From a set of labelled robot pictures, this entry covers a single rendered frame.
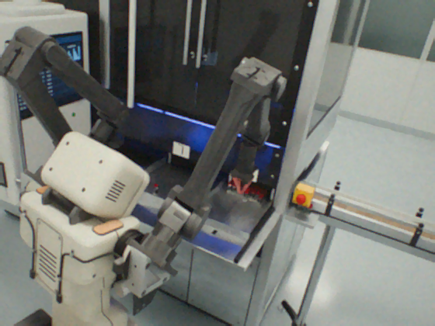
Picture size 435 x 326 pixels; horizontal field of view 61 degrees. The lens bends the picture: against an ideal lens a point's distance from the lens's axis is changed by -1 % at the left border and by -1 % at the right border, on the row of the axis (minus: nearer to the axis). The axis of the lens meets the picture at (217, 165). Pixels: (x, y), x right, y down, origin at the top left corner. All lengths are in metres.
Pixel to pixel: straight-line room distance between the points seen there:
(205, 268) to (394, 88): 4.65
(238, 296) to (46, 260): 1.24
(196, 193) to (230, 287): 1.21
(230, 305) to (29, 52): 1.61
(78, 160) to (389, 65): 5.45
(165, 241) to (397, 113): 5.52
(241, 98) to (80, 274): 0.52
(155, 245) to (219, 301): 1.31
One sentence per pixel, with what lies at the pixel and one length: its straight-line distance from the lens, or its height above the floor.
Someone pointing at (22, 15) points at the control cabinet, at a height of 1.55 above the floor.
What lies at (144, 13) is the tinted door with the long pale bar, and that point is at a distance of 1.73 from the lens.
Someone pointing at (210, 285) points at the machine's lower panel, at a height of 0.30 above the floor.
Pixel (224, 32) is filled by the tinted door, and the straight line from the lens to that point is 1.54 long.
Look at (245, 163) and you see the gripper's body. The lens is 1.27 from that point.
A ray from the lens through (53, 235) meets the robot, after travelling 0.95.
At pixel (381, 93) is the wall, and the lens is 6.12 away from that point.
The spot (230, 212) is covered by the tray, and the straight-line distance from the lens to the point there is 1.60.
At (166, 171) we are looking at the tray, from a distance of 1.85.
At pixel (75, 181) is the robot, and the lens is 0.90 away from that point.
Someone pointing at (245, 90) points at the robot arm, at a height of 1.57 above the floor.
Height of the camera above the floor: 1.78
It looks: 27 degrees down
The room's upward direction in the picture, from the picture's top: 8 degrees clockwise
